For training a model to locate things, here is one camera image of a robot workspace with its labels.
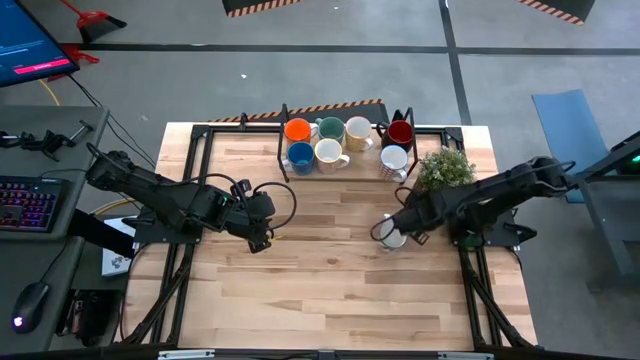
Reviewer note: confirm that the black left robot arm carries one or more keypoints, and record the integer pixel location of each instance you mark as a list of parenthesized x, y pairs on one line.
[(150, 187)]

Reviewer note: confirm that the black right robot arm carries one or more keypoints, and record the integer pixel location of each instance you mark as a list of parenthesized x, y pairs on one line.
[(500, 192)]

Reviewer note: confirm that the plain teal mug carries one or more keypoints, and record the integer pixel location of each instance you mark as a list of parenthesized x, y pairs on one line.
[(331, 128)]

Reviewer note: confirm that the white mug blue leaf pattern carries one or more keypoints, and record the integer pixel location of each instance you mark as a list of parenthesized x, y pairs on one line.
[(392, 242)]

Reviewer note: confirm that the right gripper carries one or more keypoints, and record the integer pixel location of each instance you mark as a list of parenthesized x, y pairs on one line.
[(425, 215)]

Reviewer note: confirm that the plain orange mug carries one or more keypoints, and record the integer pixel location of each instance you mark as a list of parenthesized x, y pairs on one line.
[(297, 131)]

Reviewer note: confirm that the computer monitor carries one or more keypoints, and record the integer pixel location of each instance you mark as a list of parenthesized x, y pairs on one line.
[(30, 45)]

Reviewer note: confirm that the black clamp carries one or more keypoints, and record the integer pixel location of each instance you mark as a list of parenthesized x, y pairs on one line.
[(45, 142)]

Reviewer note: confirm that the yellow dotted mug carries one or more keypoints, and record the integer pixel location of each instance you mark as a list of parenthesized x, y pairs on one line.
[(358, 131)]

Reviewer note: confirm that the black box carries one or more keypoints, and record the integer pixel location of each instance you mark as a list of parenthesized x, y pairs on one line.
[(92, 320)]

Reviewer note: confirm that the black table frame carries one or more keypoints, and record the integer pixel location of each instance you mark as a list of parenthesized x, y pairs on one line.
[(435, 131)]

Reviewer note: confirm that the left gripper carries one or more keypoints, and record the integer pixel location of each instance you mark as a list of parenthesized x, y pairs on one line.
[(255, 212)]

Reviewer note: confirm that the black hazard striped ramp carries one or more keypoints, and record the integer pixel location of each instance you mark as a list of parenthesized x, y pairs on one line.
[(555, 7), (350, 111), (260, 5)]

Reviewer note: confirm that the wooden shelf black frame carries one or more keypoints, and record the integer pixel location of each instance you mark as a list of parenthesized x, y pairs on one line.
[(364, 172)]

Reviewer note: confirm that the backlit black keyboard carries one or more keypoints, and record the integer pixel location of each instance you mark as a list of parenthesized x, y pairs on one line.
[(30, 205)]

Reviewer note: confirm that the dark grey cart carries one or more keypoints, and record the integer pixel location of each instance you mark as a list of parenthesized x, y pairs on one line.
[(607, 220)]

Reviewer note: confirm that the red lattice pattern mug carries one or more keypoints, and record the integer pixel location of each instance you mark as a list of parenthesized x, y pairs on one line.
[(393, 160)]

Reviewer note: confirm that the red plastic tool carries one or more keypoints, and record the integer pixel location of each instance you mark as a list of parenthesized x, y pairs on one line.
[(80, 54)]

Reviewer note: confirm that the white booklet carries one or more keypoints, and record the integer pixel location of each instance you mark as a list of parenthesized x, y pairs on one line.
[(116, 260)]

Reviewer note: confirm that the grey metal bracket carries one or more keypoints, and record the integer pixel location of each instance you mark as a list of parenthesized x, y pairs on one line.
[(185, 354), (465, 356)]

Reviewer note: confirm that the red dustpan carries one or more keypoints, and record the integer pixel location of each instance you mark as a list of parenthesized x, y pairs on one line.
[(95, 22)]

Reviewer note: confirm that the black computer mouse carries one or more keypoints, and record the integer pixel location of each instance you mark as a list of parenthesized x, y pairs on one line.
[(30, 306)]

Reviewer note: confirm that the plain blue mug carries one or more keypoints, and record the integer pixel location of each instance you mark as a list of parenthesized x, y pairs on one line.
[(301, 156)]

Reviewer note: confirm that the potted plant striped pot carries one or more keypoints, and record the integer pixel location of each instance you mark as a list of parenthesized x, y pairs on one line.
[(445, 167)]

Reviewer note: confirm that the white mug orange floral pattern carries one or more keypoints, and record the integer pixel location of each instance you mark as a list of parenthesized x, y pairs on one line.
[(327, 152)]

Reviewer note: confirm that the blue floor mat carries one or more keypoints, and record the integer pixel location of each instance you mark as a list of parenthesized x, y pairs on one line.
[(570, 130)]

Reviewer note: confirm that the grey desk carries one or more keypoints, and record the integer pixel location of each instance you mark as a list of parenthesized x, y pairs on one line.
[(20, 265)]

